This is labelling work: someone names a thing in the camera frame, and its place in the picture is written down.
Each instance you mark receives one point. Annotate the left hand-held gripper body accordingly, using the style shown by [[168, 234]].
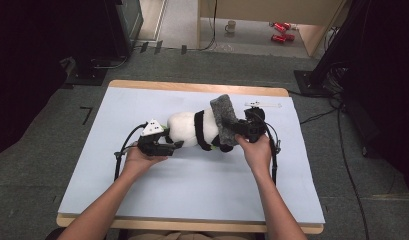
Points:
[[152, 145]]

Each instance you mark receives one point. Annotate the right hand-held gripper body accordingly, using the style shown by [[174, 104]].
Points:
[[253, 126]]

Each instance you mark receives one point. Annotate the grey knitted sock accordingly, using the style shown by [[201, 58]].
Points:
[[225, 113]]

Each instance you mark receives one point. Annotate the panda plush toy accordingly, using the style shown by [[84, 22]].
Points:
[[185, 128]]

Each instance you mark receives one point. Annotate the person's left hand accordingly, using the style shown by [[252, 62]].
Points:
[[140, 161]]

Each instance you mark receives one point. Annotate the person's right hand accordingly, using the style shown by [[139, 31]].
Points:
[[257, 155]]

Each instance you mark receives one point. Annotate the light blue table sheet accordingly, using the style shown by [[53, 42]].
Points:
[[192, 193]]

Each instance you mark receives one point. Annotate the wooden table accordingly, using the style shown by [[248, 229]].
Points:
[[158, 85]]

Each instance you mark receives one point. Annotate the black tape strip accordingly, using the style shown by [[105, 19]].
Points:
[[144, 47], [158, 47], [184, 49]]

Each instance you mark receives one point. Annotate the person's beige trousers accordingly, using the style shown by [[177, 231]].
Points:
[[192, 236]]

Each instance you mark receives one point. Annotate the red can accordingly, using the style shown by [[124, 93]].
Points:
[[287, 25], [290, 37], [278, 38], [279, 28]]

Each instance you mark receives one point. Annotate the beige mug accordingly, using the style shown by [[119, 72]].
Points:
[[230, 26]]

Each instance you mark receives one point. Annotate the black stand with base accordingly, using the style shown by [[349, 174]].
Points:
[[88, 71]]

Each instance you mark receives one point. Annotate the black metal stand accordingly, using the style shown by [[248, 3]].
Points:
[[328, 60]]

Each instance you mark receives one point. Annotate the light wooden cabinet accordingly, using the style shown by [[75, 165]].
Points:
[[268, 10]]

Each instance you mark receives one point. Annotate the dark curtain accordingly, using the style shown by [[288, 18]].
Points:
[[388, 83]]

